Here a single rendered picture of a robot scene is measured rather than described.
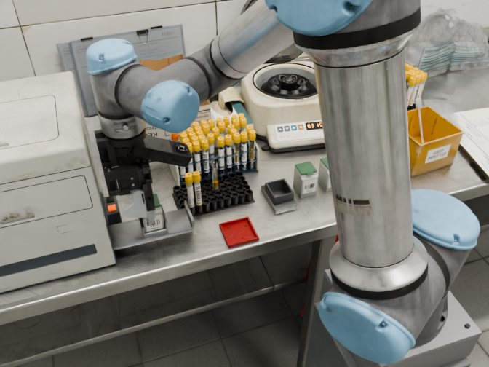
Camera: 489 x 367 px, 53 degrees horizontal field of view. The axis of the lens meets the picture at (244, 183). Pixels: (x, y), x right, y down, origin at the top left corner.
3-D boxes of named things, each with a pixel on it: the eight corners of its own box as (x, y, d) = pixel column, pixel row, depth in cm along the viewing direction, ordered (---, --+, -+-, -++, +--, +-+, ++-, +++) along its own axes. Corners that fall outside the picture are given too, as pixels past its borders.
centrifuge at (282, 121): (257, 156, 126) (257, 116, 118) (237, 97, 148) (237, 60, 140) (346, 146, 129) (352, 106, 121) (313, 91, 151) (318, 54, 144)
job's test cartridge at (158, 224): (145, 236, 99) (141, 214, 95) (141, 221, 103) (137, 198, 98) (165, 231, 100) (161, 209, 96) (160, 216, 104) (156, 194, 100)
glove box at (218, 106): (215, 153, 127) (214, 121, 121) (192, 107, 144) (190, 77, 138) (260, 143, 130) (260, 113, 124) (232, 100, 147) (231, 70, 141)
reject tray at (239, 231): (228, 247, 102) (228, 245, 102) (219, 226, 107) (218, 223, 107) (259, 239, 104) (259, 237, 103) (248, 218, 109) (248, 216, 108)
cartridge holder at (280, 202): (275, 215, 110) (276, 203, 107) (260, 190, 116) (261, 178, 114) (297, 209, 111) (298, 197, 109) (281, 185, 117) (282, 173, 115)
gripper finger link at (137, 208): (126, 230, 96) (117, 188, 92) (156, 223, 97) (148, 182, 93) (128, 238, 93) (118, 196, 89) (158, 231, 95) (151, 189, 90)
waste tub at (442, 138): (410, 178, 119) (420, 145, 113) (378, 148, 129) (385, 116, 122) (453, 164, 123) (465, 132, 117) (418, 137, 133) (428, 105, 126)
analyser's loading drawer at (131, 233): (95, 259, 97) (90, 241, 94) (92, 236, 102) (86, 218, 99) (196, 234, 102) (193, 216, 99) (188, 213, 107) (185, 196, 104)
